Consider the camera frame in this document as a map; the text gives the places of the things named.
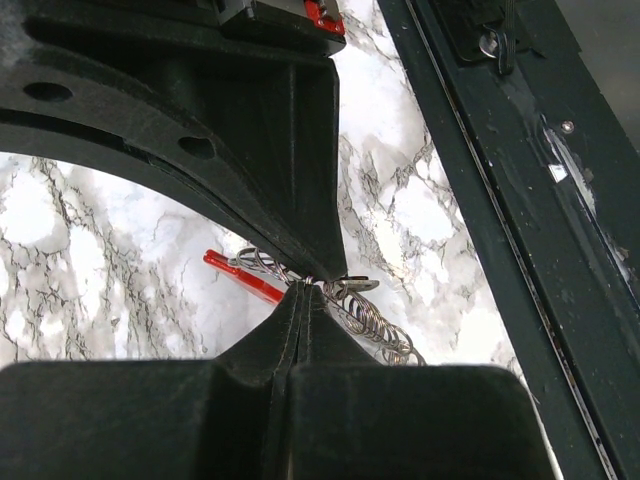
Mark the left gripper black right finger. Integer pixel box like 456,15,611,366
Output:
288,284,554,479

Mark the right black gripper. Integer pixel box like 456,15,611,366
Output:
1,0,347,281

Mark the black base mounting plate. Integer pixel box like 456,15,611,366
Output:
381,1,639,479

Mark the metal keyring coil red holder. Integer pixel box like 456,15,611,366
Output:
203,246,427,366

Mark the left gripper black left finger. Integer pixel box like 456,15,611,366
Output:
1,284,305,479

